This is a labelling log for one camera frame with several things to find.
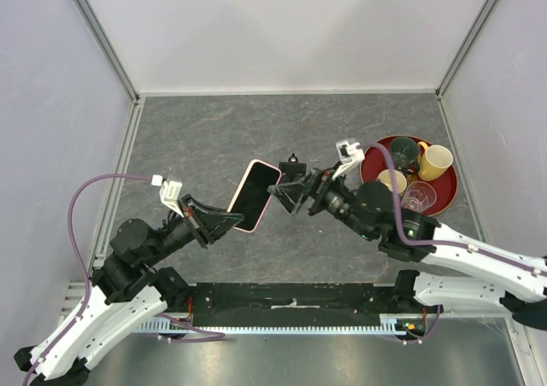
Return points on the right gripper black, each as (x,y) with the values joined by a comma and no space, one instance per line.
(314,187)

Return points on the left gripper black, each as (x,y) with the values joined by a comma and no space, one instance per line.
(206,221)

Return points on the black phone stand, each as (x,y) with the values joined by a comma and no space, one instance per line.
(292,169)

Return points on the phone with pink case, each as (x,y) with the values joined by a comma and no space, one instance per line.
(251,197)

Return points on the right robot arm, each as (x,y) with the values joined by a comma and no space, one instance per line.
(489,275)

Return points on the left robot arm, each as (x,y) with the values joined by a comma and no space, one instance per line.
(125,291)

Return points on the cream white cup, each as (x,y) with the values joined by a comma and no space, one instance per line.
(393,180)

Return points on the dark green mug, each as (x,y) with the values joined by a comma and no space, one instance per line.
(405,154)

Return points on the clear drinking glass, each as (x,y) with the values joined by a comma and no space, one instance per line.
(419,196)

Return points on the round red tray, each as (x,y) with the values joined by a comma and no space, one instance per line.
(446,185)

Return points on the yellow mug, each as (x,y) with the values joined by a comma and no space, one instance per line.
(433,160)

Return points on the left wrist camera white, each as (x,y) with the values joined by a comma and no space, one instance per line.
(169,190)

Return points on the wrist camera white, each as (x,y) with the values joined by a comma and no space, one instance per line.
(169,190)
(350,156)

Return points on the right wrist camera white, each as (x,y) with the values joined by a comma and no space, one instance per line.
(350,156)

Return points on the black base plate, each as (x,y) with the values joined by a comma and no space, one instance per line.
(233,304)

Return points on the white cable duct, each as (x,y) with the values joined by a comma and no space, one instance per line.
(387,326)

